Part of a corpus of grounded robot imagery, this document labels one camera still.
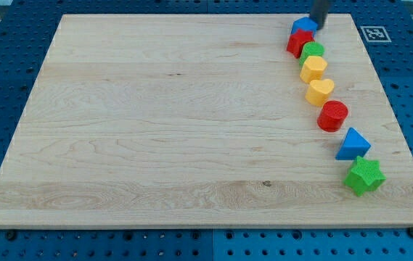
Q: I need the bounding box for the green circle block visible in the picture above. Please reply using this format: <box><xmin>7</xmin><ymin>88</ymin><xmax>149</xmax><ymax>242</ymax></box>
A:
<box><xmin>299</xmin><ymin>41</ymin><xmax>325</xmax><ymax>67</ymax></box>

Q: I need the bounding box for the wooden board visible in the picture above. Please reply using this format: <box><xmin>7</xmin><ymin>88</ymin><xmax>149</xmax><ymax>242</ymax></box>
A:
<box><xmin>0</xmin><ymin>14</ymin><xmax>413</xmax><ymax>230</ymax></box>

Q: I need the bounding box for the yellow heart block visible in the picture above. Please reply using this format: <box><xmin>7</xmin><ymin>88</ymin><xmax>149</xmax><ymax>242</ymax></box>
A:
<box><xmin>305</xmin><ymin>79</ymin><xmax>335</xmax><ymax>107</ymax></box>

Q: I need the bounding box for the yellow pentagon block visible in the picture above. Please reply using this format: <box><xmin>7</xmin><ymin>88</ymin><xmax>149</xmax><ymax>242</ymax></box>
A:
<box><xmin>300</xmin><ymin>56</ymin><xmax>328</xmax><ymax>83</ymax></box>

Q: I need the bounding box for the red cylinder block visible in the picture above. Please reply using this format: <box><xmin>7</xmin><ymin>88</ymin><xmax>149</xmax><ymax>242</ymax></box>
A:
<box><xmin>317</xmin><ymin>100</ymin><xmax>348</xmax><ymax>132</ymax></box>

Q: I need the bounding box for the red star block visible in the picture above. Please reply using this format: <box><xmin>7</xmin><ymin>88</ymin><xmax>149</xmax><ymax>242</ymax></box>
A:
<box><xmin>286</xmin><ymin>29</ymin><xmax>314</xmax><ymax>58</ymax></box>

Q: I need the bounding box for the blue cube block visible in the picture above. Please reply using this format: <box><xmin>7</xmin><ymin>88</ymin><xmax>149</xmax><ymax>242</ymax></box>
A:
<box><xmin>290</xmin><ymin>17</ymin><xmax>318</xmax><ymax>36</ymax></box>

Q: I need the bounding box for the blue triangle block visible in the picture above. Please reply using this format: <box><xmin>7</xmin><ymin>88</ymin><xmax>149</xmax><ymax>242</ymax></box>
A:
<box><xmin>335</xmin><ymin>128</ymin><xmax>371</xmax><ymax>160</ymax></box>

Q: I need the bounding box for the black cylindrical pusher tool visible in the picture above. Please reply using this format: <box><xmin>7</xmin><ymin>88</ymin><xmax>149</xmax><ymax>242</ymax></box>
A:
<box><xmin>309</xmin><ymin>0</ymin><xmax>332</xmax><ymax>30</ymax></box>

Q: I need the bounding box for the green star block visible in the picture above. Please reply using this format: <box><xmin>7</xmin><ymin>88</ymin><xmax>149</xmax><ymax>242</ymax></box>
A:
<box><xmin>343</xmin><ymin>156</ymin><xmax>387</xmax><ymax>196</ymax></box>

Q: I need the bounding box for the white fiducial marker tag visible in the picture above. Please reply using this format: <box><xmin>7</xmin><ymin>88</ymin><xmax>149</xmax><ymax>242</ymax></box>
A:
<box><xmin>361</xmin><ymin>25</ymin><xmax>391</xmax><ymax>43</ymax></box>

